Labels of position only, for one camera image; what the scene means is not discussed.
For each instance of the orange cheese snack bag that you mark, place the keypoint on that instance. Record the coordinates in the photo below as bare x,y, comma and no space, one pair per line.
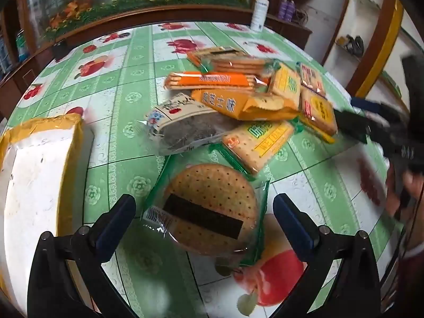
244,105

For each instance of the white foam tray yellow tape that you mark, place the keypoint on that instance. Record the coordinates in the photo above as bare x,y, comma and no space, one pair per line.
39,159

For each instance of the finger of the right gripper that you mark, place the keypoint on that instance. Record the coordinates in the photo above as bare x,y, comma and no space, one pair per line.
365,105
353,125

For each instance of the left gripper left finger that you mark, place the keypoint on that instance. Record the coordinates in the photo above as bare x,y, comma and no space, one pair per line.
52,291

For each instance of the small black cup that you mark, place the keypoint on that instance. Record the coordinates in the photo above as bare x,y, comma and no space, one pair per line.
60,50

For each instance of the purple bottle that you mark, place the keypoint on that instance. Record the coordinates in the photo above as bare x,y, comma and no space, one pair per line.
290,11
282,9

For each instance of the yellow oval label cracker pack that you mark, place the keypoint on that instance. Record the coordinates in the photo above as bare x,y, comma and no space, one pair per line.
318,115

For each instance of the round cracker pack green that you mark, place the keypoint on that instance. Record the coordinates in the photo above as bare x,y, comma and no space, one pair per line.
205,202

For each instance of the brown sandwich cracker pack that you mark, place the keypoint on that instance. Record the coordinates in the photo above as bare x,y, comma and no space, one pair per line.
232,60

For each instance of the operator right hand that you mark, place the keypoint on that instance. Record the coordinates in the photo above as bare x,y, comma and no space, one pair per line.
402,193

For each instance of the yellow green square cracker pack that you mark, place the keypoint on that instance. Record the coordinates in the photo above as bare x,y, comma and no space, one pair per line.
286,83

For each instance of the long orange wafer pack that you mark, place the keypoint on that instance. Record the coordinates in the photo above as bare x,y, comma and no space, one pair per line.
197,80

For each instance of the white spray bottle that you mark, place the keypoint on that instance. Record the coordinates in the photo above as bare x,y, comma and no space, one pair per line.
259,15

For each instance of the Weidan green cracker pack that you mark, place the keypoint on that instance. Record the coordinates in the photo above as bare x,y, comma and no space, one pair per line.
254,144

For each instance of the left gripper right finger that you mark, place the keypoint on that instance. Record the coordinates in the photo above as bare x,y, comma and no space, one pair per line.
355,291

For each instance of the blue Hokkaido cracker pack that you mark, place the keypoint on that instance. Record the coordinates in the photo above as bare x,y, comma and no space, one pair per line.
311,78

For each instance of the dark seaweed snack pack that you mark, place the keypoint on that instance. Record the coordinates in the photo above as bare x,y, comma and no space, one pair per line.
181,124

